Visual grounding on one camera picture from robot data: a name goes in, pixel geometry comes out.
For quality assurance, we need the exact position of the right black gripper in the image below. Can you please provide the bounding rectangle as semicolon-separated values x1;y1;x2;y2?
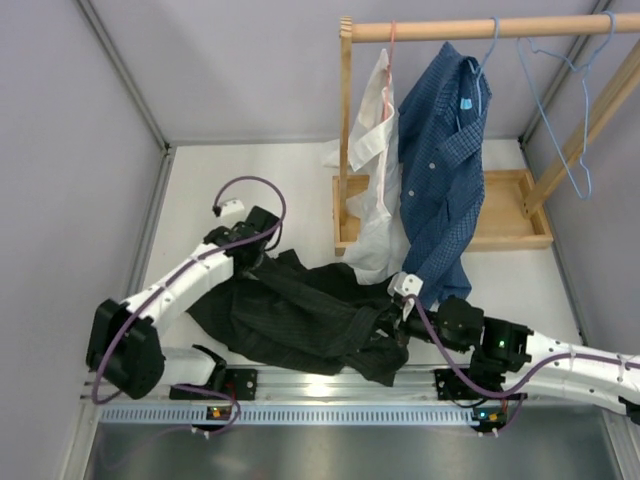
366;299;469;354

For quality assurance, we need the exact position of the black pinstripe shirt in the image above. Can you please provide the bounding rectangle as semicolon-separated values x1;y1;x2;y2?
188;250;409;386

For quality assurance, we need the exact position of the blue wire hanger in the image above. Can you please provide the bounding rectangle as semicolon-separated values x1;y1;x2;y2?
516;10;619;200

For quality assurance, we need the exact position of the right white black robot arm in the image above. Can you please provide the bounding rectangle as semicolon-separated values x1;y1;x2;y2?
391;292;639;425

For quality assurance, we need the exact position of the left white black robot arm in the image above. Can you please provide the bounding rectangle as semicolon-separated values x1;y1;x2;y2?
86;200;282;400

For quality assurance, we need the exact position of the white shirt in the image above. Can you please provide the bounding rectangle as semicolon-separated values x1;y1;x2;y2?
343;49;408;285

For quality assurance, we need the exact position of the blue checked shirt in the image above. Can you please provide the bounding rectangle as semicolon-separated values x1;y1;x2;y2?
398;42;488;308

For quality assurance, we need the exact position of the blue hanger holding shirt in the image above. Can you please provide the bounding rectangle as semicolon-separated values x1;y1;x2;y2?
459;17;500;116

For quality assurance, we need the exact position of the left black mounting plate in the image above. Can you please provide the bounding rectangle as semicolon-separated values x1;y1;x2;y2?
169;367;258;401

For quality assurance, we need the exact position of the wooden clothes rack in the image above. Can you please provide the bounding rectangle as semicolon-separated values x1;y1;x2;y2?
332;13;639;255

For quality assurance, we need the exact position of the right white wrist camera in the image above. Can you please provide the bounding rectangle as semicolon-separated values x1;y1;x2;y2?
387;272;423;321

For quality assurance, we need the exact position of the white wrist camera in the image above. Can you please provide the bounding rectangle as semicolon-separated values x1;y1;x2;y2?
387;272;423;321
212;199;245;218

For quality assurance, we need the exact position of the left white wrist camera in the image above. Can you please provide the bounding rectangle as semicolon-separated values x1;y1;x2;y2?
212;199;245;218

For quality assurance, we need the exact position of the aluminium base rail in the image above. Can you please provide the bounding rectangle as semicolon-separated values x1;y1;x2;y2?
82;363;626;402

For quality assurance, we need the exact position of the grey slotted cable duct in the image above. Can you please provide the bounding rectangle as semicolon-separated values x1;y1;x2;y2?
100;404;506;427

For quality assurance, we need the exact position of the pink wire hanger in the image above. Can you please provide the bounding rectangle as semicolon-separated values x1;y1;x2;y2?
381;20;397;121

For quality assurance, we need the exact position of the left aluminium frame post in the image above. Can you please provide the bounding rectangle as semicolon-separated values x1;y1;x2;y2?
74;0;174;156

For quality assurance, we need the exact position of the aluminium frame post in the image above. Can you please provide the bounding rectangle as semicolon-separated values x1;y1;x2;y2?
74;0;174;156
517;0;616;146

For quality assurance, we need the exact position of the right aluminium frame post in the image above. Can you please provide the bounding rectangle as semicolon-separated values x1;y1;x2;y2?
517;0;616;146

